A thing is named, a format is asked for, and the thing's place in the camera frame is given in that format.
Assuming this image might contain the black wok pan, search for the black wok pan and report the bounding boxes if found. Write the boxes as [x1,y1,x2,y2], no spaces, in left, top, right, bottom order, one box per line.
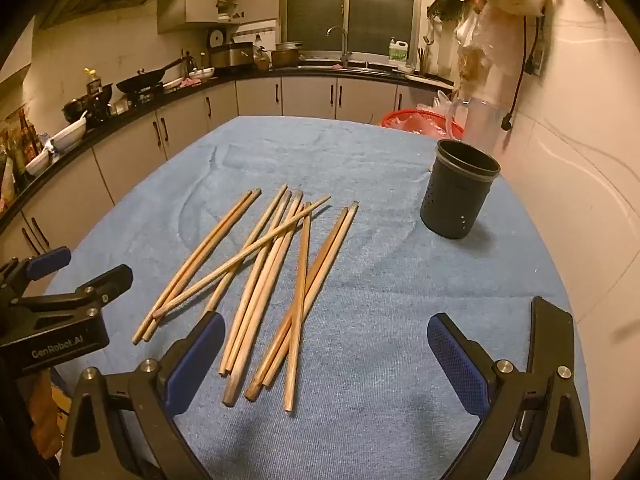
[116,58,183,94]

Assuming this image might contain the chrome kitchen faucet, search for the chrome kitchen faucet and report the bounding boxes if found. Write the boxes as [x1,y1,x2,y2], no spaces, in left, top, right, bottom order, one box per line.
[325,25,353,68]

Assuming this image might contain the blue towel table cloth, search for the blue towel table cloth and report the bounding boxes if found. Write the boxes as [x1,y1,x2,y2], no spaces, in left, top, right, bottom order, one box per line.
[44,115,591,480]

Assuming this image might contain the kitchen window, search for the kitchen window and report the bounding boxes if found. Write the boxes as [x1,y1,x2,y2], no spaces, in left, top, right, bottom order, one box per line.
[279,0,422,62]

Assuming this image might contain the clear glass pitcher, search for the clear glass pitcher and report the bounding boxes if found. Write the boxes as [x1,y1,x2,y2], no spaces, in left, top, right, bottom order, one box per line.
[446,98,501,155]

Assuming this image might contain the green detergent bottle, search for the green detergent bottle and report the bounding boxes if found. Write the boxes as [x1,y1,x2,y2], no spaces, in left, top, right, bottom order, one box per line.
[388,38,409,66]

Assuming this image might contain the red plastic basket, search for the red plastic basket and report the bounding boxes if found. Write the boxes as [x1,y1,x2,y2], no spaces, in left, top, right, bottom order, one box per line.
[380,108,464,140]

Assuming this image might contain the wooden chopstick diagonal crossing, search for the wooden chopstick diagonal crossing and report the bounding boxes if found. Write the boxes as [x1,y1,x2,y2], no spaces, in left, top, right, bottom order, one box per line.
[153,195,331,318]

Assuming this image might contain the wooden chopstick thick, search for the wooden chopstick thick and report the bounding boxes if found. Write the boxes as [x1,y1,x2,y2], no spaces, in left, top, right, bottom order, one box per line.
[221,190,305,408]

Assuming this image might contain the black power cable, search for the black power cable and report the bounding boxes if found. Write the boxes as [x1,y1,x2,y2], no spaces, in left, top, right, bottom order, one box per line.
[500,14,544,132]

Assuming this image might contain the wooden chopstick thin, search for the wooden chopstick thin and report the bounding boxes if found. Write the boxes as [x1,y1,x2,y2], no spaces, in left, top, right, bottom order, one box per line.
[202,183,290,317]

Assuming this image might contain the black utensil holder cup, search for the black utensil holder cup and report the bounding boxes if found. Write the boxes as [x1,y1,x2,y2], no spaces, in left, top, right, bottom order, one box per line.
[420,140,501,240]

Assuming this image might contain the white bowl on counter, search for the white bowl on counter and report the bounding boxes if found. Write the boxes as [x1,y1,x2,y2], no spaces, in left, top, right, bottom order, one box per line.
[48,112,87,154]

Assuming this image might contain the cooking pot on counter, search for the cooking pot on counter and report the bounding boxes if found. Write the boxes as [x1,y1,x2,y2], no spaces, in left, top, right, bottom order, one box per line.
[271,41,303,70]

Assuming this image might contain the wooden chopstick vertical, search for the wooden chopstick vertical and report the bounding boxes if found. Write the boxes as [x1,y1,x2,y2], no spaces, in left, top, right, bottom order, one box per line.
[284,216,311,414]

